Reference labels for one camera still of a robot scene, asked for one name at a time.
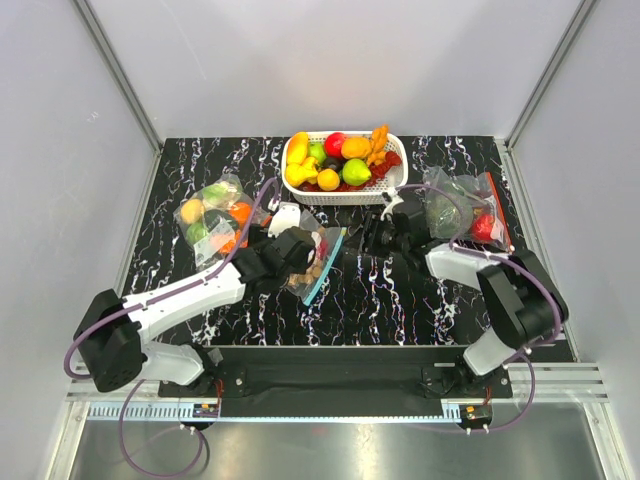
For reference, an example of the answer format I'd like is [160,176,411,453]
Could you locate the orange zip bag of fruit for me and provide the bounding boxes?
[173,174,254,271]

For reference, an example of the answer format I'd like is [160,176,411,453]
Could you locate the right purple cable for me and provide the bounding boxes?
[382,183,569,434]

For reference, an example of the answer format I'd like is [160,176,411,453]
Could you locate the red fake chili peppers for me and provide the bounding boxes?
[338,151,402,192]

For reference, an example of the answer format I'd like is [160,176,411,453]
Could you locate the red zip bag with broccoli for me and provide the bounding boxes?
[423,167,513,251]

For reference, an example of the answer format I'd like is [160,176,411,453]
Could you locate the purple cable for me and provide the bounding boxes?
[382,183,569,434]
[64,177,281,476]

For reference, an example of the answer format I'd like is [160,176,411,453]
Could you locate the brown fake longan bunch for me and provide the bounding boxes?
[287,260,324,297]

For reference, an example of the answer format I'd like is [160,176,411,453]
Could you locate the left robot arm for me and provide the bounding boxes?
[72,227,320,396]

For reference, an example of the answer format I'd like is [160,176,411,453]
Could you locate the orange fake carrot bunch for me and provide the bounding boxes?
[366,125,389,166]

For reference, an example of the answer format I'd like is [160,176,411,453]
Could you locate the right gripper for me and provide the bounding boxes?
[342,212,409,259]

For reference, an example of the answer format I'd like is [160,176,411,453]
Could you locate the red fake fruit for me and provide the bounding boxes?
[313,233,329,258]

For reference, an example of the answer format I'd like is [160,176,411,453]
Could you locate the white plastic basket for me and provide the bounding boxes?
[281,125,409,206]

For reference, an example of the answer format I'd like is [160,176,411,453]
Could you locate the red fake apple in bag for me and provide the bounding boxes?
[471,214,495,243]

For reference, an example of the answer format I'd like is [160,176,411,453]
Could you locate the yellow fake lemon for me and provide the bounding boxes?
[316,168,341,192]

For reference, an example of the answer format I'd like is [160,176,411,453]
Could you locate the blue zip clear bag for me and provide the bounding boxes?
[287,210,347,306]

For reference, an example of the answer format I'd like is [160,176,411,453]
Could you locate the fake broccoli head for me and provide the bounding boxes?
[426,192,473,239]

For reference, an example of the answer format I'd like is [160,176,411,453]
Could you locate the yellow fake mango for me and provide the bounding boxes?
[286,131,309,165]

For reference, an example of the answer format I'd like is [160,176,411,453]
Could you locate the orange fake fruit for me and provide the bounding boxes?
[341,137,372,159]

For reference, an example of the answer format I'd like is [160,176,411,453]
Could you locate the green fake apple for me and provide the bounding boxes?
[308,142,327,165]

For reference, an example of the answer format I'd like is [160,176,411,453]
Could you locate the green fake pear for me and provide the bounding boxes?
[341,158,372,187]

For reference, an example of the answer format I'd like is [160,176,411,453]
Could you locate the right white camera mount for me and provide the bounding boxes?
[380,187,404,221]

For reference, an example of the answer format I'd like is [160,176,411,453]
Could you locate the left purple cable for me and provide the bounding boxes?
[64,177,281,476]

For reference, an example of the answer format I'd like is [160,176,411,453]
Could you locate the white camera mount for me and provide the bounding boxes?
[380,187,404,221]
[267,202,301,238]

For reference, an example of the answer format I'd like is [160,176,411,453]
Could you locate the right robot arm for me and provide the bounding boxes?
[359,191,569,397]

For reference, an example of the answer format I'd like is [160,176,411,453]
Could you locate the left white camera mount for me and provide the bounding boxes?
[267,202,301,238]

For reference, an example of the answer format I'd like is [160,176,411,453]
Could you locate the yellow fake bell pepper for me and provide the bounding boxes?
[285,157,318,188]

